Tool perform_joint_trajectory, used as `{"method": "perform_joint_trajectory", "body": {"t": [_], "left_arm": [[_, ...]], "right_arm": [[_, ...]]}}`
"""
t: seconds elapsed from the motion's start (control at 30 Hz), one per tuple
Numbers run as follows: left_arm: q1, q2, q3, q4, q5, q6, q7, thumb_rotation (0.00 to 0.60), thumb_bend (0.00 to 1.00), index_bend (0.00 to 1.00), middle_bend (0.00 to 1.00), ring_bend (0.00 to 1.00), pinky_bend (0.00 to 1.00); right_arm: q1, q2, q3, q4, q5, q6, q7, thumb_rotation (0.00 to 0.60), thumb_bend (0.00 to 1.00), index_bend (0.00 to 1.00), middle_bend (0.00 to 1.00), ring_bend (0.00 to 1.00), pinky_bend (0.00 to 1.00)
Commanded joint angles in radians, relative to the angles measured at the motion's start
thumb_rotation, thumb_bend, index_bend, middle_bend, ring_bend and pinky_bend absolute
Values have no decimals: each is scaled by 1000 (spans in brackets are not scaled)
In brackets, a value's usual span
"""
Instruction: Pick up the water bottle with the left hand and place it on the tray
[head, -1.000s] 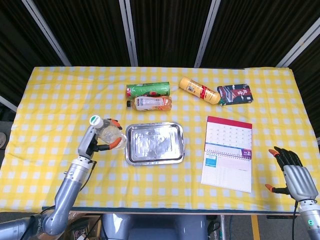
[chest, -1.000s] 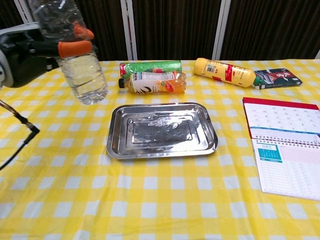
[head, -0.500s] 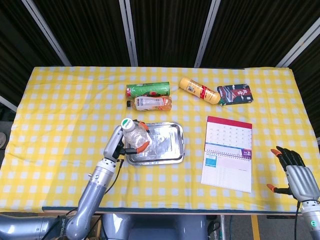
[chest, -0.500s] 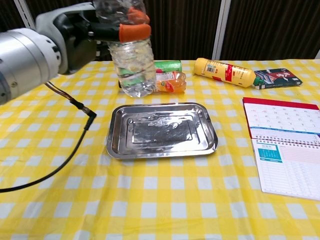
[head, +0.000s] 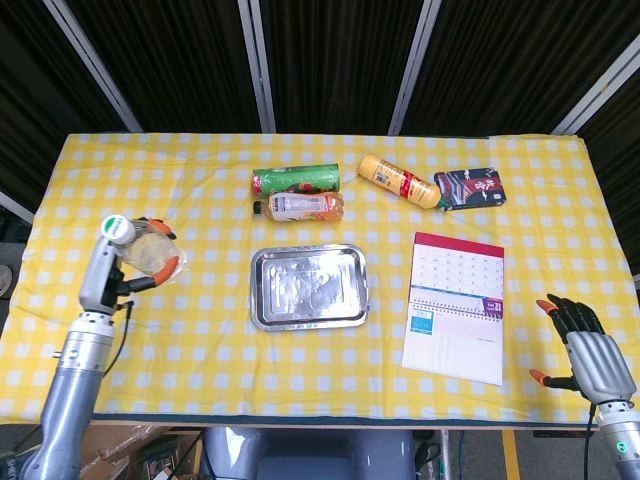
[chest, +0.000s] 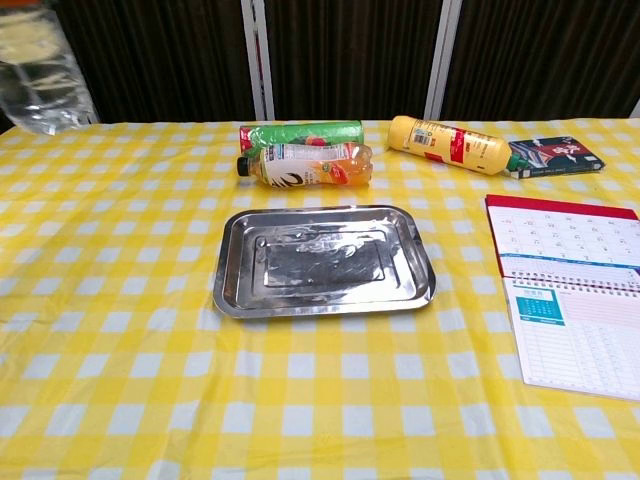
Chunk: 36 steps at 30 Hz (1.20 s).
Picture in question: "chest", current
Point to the transparent water bottle white cap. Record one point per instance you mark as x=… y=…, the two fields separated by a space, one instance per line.
x=40 y=75

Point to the rectangular metal tray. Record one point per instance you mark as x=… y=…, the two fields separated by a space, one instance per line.
x=320 y=265

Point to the orange juice bottle black cap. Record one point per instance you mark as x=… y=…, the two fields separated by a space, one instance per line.
x=310 y=170

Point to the yellow bottle green cap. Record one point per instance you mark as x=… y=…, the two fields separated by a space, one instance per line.
x=450 y=145

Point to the green snack canister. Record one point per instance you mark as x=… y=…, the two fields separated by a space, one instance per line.
x=300 y=131

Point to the yellow white checkered tablecloth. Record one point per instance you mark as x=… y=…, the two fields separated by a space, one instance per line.
x=300 y=380

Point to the dark blue printed box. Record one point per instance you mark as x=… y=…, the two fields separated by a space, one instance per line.
x=555 y=155

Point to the red spiral desk calendar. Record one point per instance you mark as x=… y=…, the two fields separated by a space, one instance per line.
x=570 y=280

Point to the white partition post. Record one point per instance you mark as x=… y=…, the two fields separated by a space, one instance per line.
x=442 y=55
x=257 y=55

